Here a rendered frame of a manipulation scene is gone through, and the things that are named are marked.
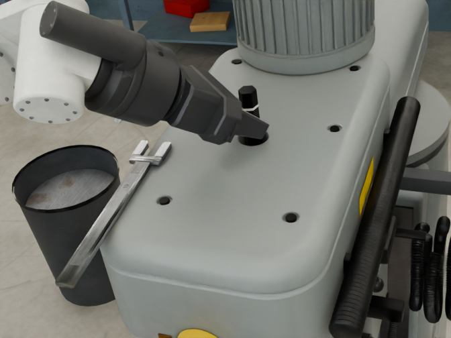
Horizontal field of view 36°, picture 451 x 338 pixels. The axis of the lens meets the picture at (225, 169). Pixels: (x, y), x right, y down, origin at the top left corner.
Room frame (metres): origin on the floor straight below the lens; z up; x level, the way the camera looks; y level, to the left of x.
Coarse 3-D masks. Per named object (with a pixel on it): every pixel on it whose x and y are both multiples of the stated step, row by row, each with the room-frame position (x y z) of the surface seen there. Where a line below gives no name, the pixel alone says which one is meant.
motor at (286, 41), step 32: (256, 0) 0.87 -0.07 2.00; (288, 0) 0.85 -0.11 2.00; (320, 0) 0.84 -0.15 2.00; (352, 0) 0.86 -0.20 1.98; (256, 32) 0.88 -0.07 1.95; (288, 32) 0.85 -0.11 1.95; (320, 32) 0.84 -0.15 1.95; (352, 32) 0.86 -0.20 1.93; (256, 64) 0.88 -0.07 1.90; (288, 64) 0.85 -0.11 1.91; (320, 64) 0.84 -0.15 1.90
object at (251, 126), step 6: (246, 114) 0.67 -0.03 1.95; (246, 120) 0.67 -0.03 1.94; (252, 120) 0.68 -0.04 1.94; (258, 120) 0.68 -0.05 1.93; (240, 126) 0.67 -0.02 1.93; (246, 126) 0.67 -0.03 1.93; (252, 126) 0.68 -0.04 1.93; (258, 126) 0.68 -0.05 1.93; (264, 126) 0.68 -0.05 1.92; (240, 132) 0.67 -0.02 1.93; (246, 132) 0.67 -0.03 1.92; (252, 132) 0.68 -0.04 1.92; (258, 132) 0.68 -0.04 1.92; (264, 132) 0.68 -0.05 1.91; (258, 138) 0.68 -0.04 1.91
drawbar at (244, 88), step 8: (240, 88) 0.72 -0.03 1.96; (248, 88) 0.71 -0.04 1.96; (240, 96) 0.71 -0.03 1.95; (248, 96) 0.70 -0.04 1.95; (256, 96) 0.71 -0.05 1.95; (248, 104) 0.70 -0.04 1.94; (256, 104) 0.71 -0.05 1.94; (248, 112) 0.70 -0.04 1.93; (256, 112) 0.71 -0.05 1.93; (248, 144) 0.70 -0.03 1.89; (256, 144) 0.70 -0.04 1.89
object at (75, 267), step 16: (144, 144) 0.72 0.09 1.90; (144, 160) 0.69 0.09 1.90; (160, 160) 0.69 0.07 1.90; (128, 176) 0.66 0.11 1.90; (144, 176) 0.66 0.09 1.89; (128, 192) 0.63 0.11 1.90; (112, 208) 0.61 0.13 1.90; (96, 224) 0.58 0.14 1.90; (112, 224) 0.58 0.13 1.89; (96, 240) 0.56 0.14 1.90; (80, 256) 0.54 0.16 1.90; (64, 272) 0.52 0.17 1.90; (80, 272) 0.51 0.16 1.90
